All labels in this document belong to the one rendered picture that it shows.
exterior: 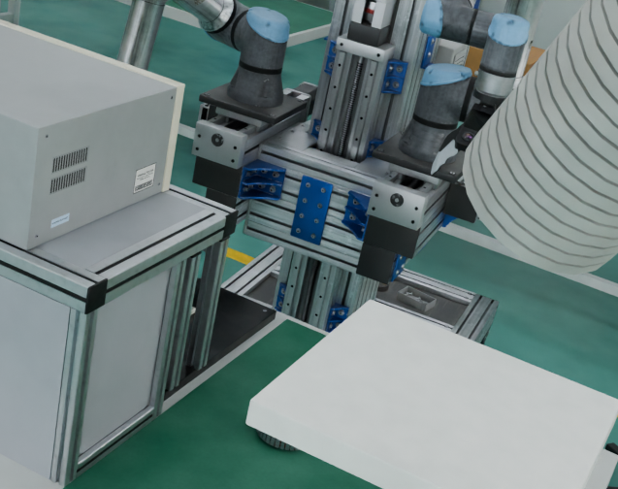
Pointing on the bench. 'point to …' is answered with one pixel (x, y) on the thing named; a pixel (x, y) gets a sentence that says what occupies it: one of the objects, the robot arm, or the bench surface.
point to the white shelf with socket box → (433, 409)
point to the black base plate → (225, 330)
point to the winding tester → (68, 134)
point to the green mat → (221, 434)
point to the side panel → (114, 372)
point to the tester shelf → (114, 248)
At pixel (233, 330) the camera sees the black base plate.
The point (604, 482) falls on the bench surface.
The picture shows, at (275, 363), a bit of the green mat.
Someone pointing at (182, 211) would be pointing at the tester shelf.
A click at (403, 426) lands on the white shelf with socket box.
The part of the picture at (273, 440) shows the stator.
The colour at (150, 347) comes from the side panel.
